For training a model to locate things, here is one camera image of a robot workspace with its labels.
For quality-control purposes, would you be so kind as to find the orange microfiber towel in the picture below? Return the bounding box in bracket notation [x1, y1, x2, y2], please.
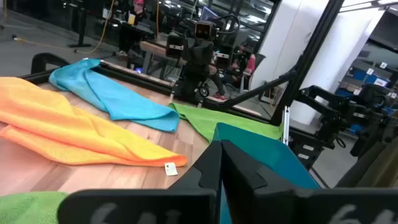
[0, 77, 189, 177]

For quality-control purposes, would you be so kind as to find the yellow cable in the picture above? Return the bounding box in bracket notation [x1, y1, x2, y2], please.
[74, 0, 116, 54]

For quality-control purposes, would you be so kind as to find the black background robot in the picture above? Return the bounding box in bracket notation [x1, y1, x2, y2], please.
[165, 14, 241, 105]

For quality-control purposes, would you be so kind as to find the green microfiber towel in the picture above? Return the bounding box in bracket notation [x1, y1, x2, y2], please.
[0, 191, 68, 224]
[169, 102, 284, 143]

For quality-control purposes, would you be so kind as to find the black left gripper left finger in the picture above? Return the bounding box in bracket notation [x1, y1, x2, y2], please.
[57, 140, 223, 224]

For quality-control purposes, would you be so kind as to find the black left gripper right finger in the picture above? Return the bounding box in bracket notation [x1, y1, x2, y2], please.
[221, 140, 398, 224]

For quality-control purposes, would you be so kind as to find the blue microfiber towel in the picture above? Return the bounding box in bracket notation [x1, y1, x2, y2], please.
[49, 58, 180, 133]

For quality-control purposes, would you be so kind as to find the black floor stand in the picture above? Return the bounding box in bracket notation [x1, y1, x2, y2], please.
[67, 0, 93, 49]

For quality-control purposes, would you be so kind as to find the shelf with blue bins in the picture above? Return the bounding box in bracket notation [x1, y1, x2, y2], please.
[337, 60, 398, 100]

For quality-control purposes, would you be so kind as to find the black loop handle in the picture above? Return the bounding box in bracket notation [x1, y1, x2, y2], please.
[30, 52, 71, 75]

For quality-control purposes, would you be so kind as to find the wooden background desk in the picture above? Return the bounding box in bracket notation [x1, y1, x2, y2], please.
[139, 40, 187, 80]

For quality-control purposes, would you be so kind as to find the person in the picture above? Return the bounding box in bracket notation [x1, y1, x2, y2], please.
[207, 46, 257, 101]
[117, 0, 147, 58]

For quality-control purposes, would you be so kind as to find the teal plastic bin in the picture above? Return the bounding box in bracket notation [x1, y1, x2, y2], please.
[213, 122, 321, 224]

